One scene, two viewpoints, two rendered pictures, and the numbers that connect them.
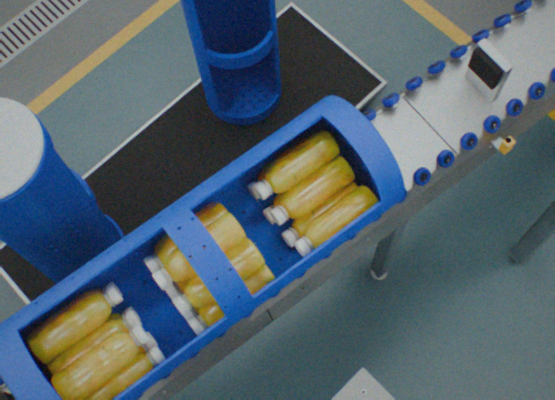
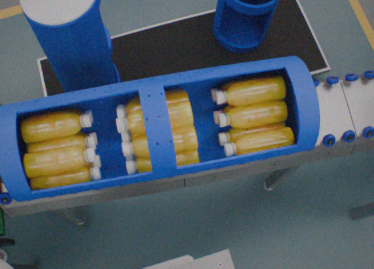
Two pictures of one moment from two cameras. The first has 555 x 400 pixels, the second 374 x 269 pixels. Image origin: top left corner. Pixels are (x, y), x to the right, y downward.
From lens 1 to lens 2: 0.25 m
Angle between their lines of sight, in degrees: 6
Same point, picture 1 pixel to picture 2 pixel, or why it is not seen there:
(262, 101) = (248, 41)
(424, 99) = (352, 91)
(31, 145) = not seen: outside the picture
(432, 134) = (347, 116)
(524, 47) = not seen: outside the picture
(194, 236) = (156, 106)
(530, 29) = not seen: outside the picture
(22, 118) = not seen: outside the picture
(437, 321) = (288, 231)
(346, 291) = (242, 187)
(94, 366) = (53, 161)
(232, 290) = (165, 156)
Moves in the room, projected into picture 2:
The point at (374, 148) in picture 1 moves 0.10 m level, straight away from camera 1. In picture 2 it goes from (309, 107) to (328, 81)
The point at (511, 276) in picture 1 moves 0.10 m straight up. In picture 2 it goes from (344, 224) to (351, 222)
